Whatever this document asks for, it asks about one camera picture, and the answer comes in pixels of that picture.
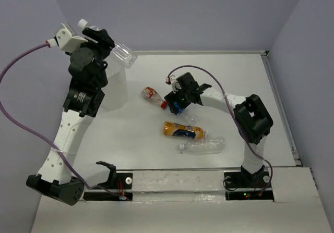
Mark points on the red label red cap bottle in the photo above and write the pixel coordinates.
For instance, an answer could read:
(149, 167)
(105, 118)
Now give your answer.
(152, 96)

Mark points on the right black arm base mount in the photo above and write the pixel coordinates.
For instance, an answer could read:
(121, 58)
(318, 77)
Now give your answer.
(236, 189)

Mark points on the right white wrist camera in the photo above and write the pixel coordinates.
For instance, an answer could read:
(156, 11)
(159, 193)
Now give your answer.
(172, 81)

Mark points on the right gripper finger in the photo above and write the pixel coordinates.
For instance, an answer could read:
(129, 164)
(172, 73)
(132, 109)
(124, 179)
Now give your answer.
(180, 111)
(170, 99)

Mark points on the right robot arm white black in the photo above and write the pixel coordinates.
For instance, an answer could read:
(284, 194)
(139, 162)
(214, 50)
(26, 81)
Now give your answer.
(248, 113)

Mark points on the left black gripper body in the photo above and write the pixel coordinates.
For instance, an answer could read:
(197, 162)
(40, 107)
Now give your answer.
(97, 48)

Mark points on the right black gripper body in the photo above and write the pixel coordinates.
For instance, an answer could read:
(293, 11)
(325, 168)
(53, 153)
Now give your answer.
(184, 100)

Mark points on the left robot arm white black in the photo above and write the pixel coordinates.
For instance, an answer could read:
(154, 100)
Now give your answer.
(57, 178)

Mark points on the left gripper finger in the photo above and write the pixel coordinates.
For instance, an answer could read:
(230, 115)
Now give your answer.
(90, 33)
(106, 40)

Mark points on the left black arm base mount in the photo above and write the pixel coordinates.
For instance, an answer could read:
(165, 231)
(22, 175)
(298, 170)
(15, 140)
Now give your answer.
(108, 184)

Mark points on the metal rail front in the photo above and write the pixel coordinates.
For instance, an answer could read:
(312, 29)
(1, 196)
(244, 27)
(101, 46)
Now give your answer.
(180, 169)

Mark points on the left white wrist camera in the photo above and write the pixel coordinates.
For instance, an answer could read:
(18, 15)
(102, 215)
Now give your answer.
(66, 39)

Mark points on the orange label bottle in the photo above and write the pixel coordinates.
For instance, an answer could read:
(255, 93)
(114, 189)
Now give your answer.
(172, 129)

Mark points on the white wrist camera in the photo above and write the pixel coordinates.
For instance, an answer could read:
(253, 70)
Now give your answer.
(66, 39)
(172, 81)

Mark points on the blue label Pocari Sweat bottle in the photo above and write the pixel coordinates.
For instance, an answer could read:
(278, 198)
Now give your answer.
(186, 116)

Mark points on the white octagonal plastic bin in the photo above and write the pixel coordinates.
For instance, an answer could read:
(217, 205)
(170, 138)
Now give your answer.
(116, 89)

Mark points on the clear bottle white cap front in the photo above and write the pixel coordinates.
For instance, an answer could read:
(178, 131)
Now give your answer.
(202, 146)

